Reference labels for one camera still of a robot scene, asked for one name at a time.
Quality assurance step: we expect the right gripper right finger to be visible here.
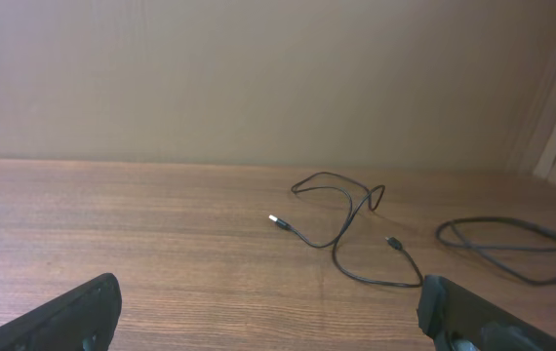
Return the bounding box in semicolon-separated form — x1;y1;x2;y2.
417;275;556;351

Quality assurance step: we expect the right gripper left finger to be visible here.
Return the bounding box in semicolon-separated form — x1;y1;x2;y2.
0;273;122;351

